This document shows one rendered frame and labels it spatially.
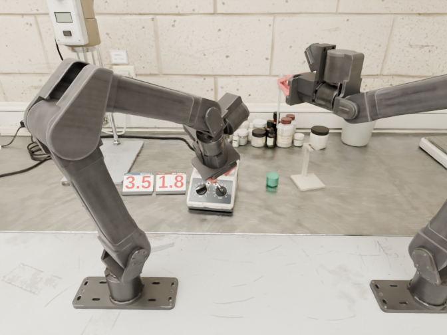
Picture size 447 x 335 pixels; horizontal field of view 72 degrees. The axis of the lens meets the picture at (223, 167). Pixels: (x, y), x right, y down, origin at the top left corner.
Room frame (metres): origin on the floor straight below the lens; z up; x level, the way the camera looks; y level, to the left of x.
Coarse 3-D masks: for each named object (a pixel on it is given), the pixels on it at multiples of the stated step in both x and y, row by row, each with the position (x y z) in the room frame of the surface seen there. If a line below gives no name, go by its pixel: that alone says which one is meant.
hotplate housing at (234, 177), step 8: (192, 176) 0.75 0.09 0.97; (200, 176) 0.75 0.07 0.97; (224, 176) 0.75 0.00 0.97; (232, 176) 0.75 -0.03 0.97; (232, 192) 0.70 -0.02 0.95; (232, 200) 0.68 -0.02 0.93; (192, 208) 0.68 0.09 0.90; (200, 208) 0.68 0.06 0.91; (208, 208) 0.68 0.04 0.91; (216, 208) 0.67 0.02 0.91; (224, 208) 0.67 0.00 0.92; (232, 208) 0.67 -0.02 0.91
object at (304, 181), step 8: (304, 144) 0.84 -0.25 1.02; (312, 144) 0.84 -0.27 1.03; (304, 160) 0.85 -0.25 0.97; (304, 168) 0.84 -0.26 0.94; (296, 176) 0.84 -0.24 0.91; (304, 176) 0.84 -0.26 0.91; (312, 176) 0.84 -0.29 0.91; (296, 184) 0.81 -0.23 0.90; (304, 184) 0.80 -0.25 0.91; (312, 184) 0.80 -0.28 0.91; (320, 184) 0.80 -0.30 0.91
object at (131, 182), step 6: (126, 180) 0.79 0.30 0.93; (132, 180) 0.79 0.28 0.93; (138, 180) 0.79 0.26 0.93; (144, 180) 0.79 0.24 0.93; (150, 180) 0.79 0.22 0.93; (126, 186) 0.78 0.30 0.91; (132, 186) 0.78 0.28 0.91; (138, 186) 0.78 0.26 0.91; (144, 186) 0.78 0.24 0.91; (150, 186) 0.78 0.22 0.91
